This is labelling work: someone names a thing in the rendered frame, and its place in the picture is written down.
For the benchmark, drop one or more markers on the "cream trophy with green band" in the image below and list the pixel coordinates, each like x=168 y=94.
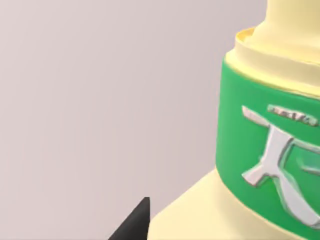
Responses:
x=250 y=140

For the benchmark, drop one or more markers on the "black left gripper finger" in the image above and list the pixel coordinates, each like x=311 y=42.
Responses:
x=137 y=224

